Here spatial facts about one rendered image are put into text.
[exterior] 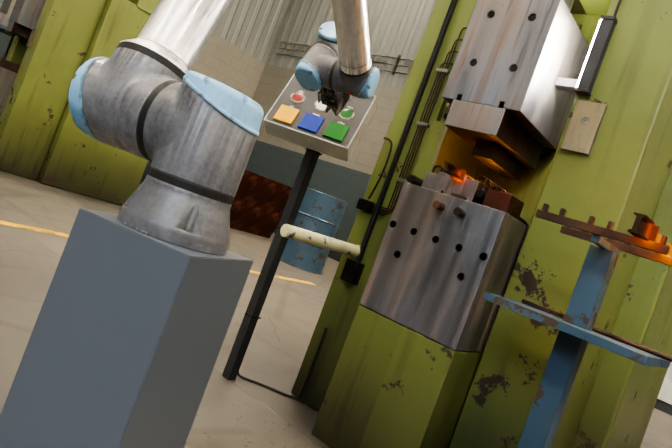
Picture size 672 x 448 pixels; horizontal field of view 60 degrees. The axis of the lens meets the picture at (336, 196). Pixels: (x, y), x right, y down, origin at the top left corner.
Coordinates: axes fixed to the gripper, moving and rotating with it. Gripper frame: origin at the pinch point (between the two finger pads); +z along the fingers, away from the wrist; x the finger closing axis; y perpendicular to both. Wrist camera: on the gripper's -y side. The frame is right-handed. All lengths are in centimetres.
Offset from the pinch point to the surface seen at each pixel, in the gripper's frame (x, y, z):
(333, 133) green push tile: -0.3, 2.5, 10.3
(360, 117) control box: 5.4, -9.0, 11.0
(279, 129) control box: -20.3, 6.3, 13.4
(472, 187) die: 52, 8, 7
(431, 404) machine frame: 63, 72, 31
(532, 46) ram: 55, -35, -19
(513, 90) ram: 54, -22, -11
